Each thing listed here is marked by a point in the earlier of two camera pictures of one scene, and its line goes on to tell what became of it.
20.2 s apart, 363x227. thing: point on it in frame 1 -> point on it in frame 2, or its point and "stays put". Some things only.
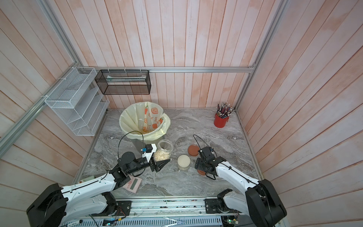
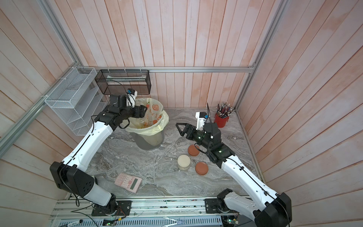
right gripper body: x=201 y=164 -> x=199 y=137
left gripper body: x=142 y=163 -> x=136 y=112
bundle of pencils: x=224 y=109 stays put
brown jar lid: x=193 y=150 stays put
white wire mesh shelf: x=78 y=99 stays put
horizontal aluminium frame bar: x=251 y=68 stays put
